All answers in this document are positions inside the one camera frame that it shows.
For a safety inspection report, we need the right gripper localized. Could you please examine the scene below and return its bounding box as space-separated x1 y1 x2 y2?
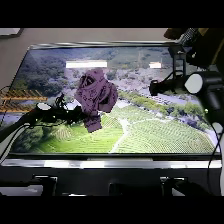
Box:
148 79 164 98

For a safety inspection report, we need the purple patterned garment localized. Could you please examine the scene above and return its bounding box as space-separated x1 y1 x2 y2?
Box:
73 68 119 134

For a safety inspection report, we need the brown garment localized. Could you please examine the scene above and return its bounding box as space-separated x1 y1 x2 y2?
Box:
163 27 188 41

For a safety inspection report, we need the checked shirt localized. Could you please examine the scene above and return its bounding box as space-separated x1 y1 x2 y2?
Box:
178 27 201 48

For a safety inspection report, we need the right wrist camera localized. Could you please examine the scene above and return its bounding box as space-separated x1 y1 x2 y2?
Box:
168 45 188 82

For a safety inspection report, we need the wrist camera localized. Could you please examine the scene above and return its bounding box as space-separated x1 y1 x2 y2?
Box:
168 45 188 82
55 93 68 110

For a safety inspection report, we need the silver frame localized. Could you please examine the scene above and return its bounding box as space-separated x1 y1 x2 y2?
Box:
0 157 224 197

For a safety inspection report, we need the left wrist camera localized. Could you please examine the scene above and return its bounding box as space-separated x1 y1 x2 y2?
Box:
55 93 68 110

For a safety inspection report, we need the black cable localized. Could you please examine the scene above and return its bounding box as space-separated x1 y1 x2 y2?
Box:
205 123 224 196

